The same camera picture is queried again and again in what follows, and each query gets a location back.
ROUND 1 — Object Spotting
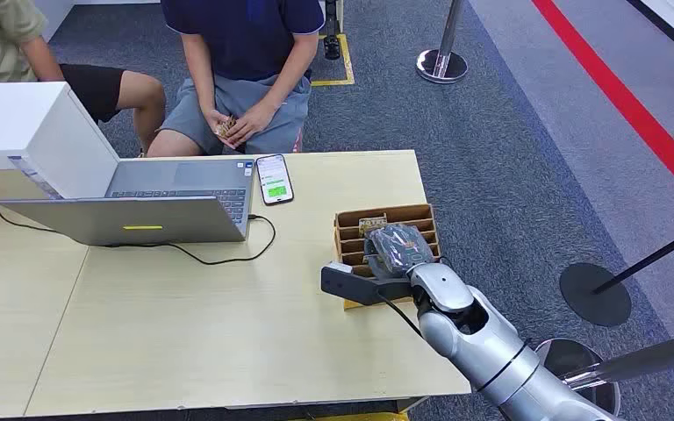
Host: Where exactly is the black laptop cable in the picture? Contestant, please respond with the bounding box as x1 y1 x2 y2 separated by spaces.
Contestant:
97 214 277 267

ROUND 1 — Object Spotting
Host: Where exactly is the person in chair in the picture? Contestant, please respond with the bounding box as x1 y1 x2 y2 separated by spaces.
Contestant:
0 0 168 159
147 0 326 159

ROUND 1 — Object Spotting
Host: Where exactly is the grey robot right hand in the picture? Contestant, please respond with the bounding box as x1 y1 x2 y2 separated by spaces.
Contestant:
364 223 436 281

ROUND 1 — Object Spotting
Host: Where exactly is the black stanchion post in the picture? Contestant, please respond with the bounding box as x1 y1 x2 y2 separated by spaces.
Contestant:
558 218 674 328

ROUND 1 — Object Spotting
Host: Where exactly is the black smartphone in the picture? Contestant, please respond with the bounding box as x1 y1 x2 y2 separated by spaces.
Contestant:
255 153 295 207

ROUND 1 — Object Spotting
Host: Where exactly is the grey laptop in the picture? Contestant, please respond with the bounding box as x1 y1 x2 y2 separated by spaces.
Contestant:
0 158 257 247

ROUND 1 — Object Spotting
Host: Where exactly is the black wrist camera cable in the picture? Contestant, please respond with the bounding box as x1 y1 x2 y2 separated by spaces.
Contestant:
376 292 426 339

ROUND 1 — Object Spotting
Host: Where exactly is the yellow object under table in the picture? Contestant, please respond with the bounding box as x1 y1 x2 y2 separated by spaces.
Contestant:
289 410 412 421

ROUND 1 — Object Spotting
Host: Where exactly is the black stand leg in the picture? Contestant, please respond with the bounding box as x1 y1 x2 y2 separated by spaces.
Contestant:
322 0 345 61

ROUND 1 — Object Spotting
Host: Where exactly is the black cable with plug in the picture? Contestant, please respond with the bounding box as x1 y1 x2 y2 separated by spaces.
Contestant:
0 189 61 235

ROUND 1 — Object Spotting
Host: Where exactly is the white box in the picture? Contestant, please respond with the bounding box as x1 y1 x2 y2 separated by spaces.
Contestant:
0 81 121 201

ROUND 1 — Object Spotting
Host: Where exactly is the wooden slotted card holder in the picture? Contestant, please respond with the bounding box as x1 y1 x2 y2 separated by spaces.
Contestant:
333 203 443 310

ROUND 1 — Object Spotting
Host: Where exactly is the chrome stanchion post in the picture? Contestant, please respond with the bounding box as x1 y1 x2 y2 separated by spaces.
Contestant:
415 0 470 85
534 328 674 417

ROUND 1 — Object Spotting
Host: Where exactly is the person's right hand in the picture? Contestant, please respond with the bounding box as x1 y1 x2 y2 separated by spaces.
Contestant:
204 108 232 144

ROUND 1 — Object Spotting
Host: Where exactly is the person's left hand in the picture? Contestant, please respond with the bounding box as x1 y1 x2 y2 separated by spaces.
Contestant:
226 101 278 147

